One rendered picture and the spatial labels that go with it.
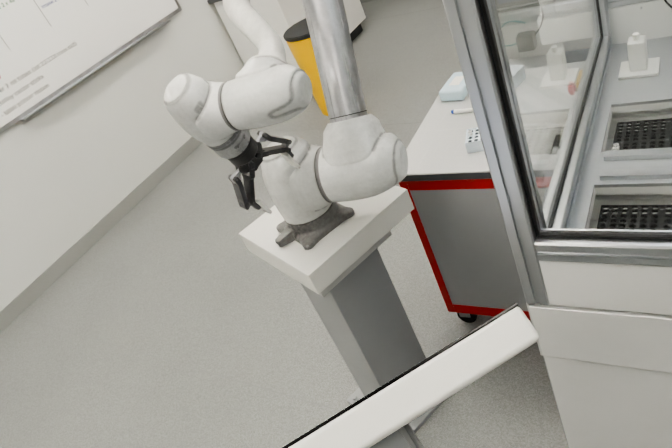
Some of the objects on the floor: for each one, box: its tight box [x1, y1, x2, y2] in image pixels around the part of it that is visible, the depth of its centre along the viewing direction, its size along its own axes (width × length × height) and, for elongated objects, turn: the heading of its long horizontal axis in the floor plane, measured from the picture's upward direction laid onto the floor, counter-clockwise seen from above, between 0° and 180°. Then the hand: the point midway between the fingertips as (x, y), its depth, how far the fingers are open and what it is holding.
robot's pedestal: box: [301, 231, 442, 433], centre depth 191 cm, size 30×30×76 cm
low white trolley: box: [399, 79, 531, 323], centre depth 210 cm, size 58×62×76 cm
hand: (279, 186), depth 145 cm, fingers open, 13 cm apart
